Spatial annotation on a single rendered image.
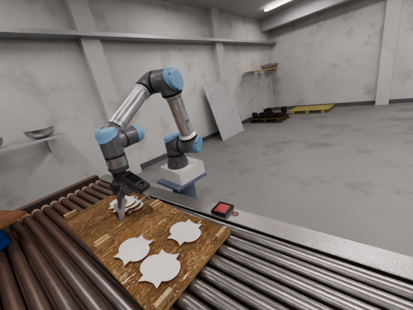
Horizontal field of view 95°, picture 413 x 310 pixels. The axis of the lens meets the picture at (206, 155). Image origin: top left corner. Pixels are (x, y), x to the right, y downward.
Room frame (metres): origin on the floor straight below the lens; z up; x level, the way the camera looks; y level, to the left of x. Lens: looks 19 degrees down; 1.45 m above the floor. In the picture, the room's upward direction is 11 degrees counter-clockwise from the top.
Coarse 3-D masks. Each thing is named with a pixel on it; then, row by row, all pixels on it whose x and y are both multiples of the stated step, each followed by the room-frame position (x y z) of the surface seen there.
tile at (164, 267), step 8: (152, 256) 0.51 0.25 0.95; (160, 256) 0.50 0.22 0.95; (168, 256) 0.50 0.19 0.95; (176, 256) 0.49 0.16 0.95; (144, 264) 0.48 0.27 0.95; (152, 264) 0.48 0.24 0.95; (160, 264) 0.47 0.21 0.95; (168, 264) 0.47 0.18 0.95; (176, 264) 0.46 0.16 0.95; (144, 272) 0.45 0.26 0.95; (152, 272) 0.45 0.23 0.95; (160, 272) 0.44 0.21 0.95; (168, 272) 0.44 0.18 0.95; (176, 272) 0.43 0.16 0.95; (144, 280) 0.43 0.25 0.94; (152, 280) 0.42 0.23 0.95; (160, 280) 0.42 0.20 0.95; (168, 280) 0.41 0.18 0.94
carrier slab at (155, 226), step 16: (160, 208) 0.82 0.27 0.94; (144, 224) 0.71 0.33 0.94; (160, 224) 0.69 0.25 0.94; (208, 224) 0.63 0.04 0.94; (112, 240) 0.64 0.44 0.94; (160, 240) 0.59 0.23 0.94; (208, 240) 0.54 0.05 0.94; (224, 240) 0.55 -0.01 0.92; (96, 256) 0.57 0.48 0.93; (112, 256) 0.56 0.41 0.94; (192, 256) 0.49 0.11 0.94; (208, 256) 0.48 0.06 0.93; (112, 272) 0.49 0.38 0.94; (128, 272) 0.47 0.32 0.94; (192, 272) 0.43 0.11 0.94; (128, 288) 0.42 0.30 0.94; (144, 288) 0.41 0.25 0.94; (160, 288) 0.40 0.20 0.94; (176, 288) 0.39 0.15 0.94; (144, 304) 0.36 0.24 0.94
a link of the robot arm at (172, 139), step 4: (168, 136) 1.26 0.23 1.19; (172, 136) 1.23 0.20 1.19; (176, 136) 1.23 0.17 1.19; (164, 140) 1.25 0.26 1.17; (168, 140) 1.22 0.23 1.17; (172, 140) 1.22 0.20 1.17; (176, 140) 1.21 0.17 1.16; (168, 144) 1.22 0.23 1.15; (172, 144) 1.21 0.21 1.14; (176, 144) 1.20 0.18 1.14; (168, 148) 1.23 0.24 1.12; (172, 148) 1.22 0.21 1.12; (176, 148) 1.20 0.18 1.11; (168, 152) 1.24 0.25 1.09; (172, 152) 1.22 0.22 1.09; (176, 152) 1.22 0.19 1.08; (180, 152) 1.21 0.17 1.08
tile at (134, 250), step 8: (128, 240) 0.61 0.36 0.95; (136, 240) 0.60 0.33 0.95; (144, 240) 0.60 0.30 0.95; (152, 240) 0.59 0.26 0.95; (120, 248) 0.58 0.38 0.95; (128, 248) 0.57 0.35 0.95; (136, 248) 0.56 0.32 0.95; (144, 248) 0.55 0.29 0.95; (120, 256) 0.54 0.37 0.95; (128, 256) 0.53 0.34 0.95; (136, 256) 0.52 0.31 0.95; (144, 256) 0.52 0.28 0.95
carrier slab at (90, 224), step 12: (96, 204) 0.98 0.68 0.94; (108, 204) 0.95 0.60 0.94; (144, 204) 0.88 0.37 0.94; (84, 216) 0.88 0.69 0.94; (96, 216) 0.85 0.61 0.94; (108, 216) 0.83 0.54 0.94; (132, 216) 0.79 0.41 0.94; (144, 216) 0.78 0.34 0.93; (72, 228) 0.79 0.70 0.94; (84, 228) 0.77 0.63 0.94; (96, 228) 0.75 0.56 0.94; (108, 228) 0.73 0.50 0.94; (120, 228) 0.71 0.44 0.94; (84, 240) 0.68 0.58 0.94
